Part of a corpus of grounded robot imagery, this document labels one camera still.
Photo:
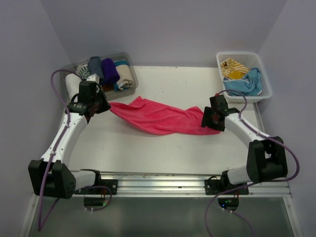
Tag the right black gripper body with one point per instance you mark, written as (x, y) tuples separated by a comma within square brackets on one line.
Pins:
[(208, 120)]

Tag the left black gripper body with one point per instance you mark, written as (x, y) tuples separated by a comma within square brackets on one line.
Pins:
[(100, 101)]

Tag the pink towel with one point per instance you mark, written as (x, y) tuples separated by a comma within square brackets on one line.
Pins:
[(160, 119)]

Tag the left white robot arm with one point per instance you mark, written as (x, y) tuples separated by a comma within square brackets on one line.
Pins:
[(50, 175)]

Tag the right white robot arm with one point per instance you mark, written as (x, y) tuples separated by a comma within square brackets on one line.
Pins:
[(266, 159)]

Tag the orange rolled towel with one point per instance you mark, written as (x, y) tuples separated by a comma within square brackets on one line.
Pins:
[(108, 87)]

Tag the white rolled towel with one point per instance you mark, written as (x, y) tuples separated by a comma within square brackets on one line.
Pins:
[(72, 84)]

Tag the green patterned rolled towel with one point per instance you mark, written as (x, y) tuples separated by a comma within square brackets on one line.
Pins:
[(83, 71)]

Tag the purple rolled towel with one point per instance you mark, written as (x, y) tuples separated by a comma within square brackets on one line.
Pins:
[(110, 73)]

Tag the grey rolled towel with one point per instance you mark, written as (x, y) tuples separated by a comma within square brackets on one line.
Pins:
[(95, 67)]

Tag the grey plastic bin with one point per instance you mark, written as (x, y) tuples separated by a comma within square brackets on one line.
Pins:
[(112, 95)]

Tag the beige teal rolled towel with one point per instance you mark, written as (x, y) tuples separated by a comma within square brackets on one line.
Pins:
[(126, 80)]

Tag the light blue towel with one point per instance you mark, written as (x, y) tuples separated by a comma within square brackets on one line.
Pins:
[(249, 85)]

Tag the yellow striped towel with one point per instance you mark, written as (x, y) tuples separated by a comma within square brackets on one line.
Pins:
[(232, 69)]

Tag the white plastic basket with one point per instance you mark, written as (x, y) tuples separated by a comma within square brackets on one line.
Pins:
[(249, 60)]

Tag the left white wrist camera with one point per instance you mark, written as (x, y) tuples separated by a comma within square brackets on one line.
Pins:
[(94, 78)]

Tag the aluminium mounting rail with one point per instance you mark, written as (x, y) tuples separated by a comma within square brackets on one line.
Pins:
[(152, 185)]

